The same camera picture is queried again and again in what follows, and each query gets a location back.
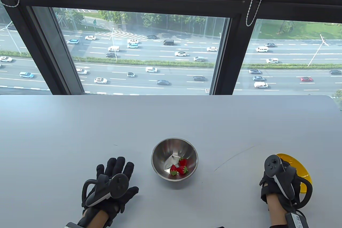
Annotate person's left hand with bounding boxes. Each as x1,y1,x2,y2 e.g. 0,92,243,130
81,157,139,215

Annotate person's right hand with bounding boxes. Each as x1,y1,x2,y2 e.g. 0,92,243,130
259,160,298,214

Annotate person's right forearm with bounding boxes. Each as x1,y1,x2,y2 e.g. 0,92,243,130
267,193,289,228

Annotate person's left forearm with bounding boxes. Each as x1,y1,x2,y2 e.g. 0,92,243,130
77,209,110,228

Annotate black controller on left glove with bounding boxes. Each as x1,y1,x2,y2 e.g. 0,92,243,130
82,173,129,207

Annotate black controller on glove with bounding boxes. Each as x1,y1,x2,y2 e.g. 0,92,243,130
82,173,129,207
264,154,313,208

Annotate black controller on right glove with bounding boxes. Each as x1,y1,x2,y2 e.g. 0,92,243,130
264,154,313,208

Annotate yellow plate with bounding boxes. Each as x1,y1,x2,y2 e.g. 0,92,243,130
275,153,313,194

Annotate stainless steel bowl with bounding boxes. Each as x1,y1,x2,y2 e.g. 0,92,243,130
151,138,199,182

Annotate cars on highway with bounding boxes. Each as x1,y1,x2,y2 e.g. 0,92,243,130
0,25,342,89

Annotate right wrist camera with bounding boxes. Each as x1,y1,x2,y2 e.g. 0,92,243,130
284,211,309,228

